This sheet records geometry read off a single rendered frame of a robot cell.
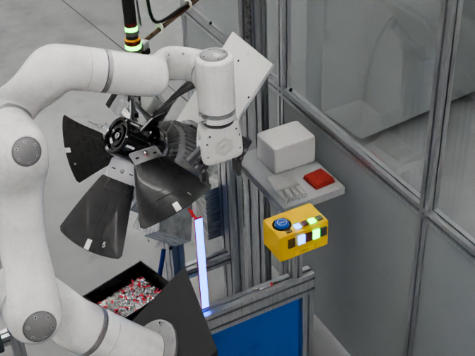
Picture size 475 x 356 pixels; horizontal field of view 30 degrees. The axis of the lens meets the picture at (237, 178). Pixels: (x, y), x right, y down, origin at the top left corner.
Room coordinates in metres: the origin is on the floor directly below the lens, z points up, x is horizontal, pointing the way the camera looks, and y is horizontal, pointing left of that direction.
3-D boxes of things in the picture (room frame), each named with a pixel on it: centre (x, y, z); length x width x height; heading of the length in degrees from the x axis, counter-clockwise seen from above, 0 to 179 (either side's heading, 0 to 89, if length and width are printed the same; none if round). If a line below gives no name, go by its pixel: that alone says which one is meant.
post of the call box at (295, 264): (1.94, -0.16, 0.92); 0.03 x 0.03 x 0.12; 27
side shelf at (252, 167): (2.48, -0.17, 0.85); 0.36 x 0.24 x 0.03; 27
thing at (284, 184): (2.37, -0.17, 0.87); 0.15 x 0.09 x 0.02; 22
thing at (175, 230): (2.10, 0.22, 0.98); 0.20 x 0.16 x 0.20; 117
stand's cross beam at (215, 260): (2.35, 0.13, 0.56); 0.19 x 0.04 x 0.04; 117
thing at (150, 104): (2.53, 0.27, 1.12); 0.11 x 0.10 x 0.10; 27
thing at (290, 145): (2.56, -0.17, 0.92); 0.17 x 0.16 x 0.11; 117
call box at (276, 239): (1.94, -0.16, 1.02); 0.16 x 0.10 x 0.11; 117
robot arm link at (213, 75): (1.68, 0.04, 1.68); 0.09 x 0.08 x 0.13; 22
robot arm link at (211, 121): (1.68, 0.04, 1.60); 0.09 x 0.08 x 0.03; 117
